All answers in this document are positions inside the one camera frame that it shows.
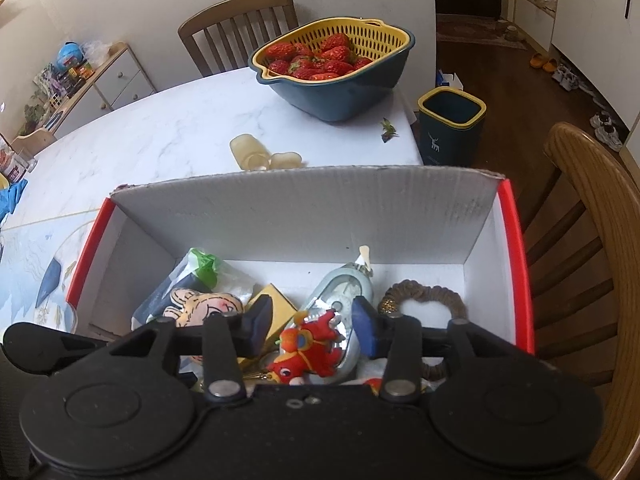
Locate white lower cabinet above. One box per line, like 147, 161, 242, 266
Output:
550, 0, 640, 111

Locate clear plastic tissue pack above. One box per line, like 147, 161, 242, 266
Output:
132, 247, 261, 331

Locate white and blue packet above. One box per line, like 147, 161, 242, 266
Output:
436, 69, 466, 92

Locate red dragon plush toy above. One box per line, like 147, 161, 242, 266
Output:
266, 308, 346, 386

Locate patterned door rug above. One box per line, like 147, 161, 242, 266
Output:
436, 12, 528, 51

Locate brown wooden chair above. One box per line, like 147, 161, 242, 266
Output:
520, 121, 640, 480
177, 0, 299, 78

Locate pale blue patterned table mat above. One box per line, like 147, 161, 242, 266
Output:
0, 208, 108, 336

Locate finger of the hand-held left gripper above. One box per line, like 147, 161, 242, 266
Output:
2, 322, 110, 374

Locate blue globe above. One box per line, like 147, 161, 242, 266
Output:
56, 42, 83, 68

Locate blue bin with yellow rim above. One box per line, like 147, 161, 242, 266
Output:
417, 86, 487, 167

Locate beige plastic bottle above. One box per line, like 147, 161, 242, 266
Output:
230, 134, 272, 171

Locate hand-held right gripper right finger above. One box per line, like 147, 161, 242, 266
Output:
351, 296, 521, 403

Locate cartoon rabbit charm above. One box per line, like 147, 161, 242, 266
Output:
162, 287, 246, 331

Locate clear plastic bags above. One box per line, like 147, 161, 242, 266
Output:
82, 40, 112, 64

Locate red snack bag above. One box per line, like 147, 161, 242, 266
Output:
0, 146, 32, 182

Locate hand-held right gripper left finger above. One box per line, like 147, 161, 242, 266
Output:
107, 302, 275, 403

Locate blue rubber gloves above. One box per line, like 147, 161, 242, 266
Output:
0, 180, 28, 222

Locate pile of red strawberries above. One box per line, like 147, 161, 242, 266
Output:
262, 32, 373, 81

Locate yellow plastic colander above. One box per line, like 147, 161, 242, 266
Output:
250, 16, 408, 84

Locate small yellow box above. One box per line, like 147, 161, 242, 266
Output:
240, 283, 298, 371

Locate grey sneakers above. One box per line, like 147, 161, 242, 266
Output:
590, 110, 625, 152

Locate brown hair scrunchie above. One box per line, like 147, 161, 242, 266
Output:
377, 280, 471, 381

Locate red and white cardboard box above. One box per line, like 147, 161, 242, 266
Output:
66, 166, 536, 391

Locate blue plastic bowl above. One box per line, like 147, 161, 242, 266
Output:
256, 27, 416, 123

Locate wooden side cabinet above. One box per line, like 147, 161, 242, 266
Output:
50, 42, 156, 138

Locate white sneakers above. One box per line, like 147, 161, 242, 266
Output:
552, 62, 581, 92

